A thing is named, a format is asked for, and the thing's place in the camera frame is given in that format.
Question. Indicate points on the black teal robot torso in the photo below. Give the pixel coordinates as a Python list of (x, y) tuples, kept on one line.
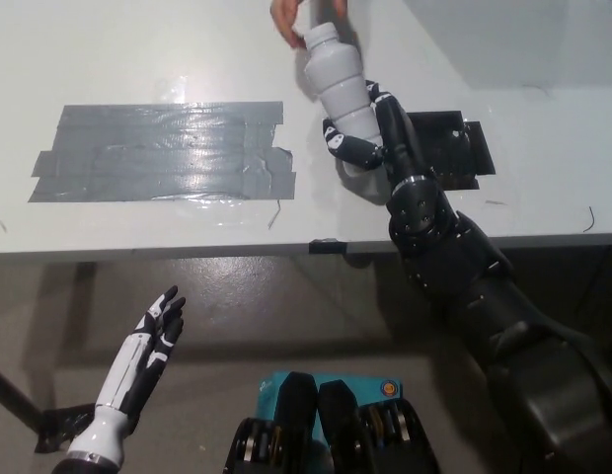
[(335, 429)]

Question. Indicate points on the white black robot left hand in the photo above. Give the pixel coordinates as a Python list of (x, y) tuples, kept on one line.
[(133, 365)]

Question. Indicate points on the black tape square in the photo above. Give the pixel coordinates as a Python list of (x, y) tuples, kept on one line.
[(441, 133)]

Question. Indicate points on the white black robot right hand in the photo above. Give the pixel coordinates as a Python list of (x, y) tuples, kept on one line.
[(397, 138)]

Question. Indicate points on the bare person hand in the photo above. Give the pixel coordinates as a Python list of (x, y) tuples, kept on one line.
[(285, 17)]

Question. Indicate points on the white ribbed plastic bottle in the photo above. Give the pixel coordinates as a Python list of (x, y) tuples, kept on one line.
[(340, 84)]

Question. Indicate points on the black slanted table leg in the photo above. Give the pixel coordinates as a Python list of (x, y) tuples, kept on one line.
[(12, 392)]

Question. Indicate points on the small black tape strip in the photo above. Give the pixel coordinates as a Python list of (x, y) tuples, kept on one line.
[(327, 245)]

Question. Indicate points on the grey duct tape patch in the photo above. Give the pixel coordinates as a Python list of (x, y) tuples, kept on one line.
[(163, 155)]

